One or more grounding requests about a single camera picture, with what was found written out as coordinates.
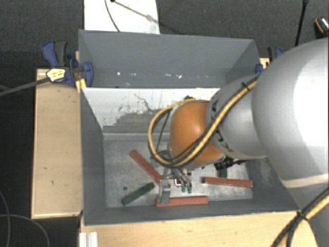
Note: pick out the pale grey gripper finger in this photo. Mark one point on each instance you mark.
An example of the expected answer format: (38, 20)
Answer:
(162, 192)
(168, 193)

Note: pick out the red-brown flat block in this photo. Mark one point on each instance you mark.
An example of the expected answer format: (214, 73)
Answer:
(144, 163)
(187, 201)
(227, 182)

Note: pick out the dark green flat block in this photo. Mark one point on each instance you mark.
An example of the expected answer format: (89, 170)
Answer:
(137, 193)
(223, 173)

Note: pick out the pale wood flat board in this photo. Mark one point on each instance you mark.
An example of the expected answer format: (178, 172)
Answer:
(56, 143)

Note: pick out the grey metal bin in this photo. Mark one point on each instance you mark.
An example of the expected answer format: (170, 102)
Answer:
(154, 58)

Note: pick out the black cylinder on white bracket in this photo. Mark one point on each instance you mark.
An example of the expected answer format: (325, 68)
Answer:
(222, 165)

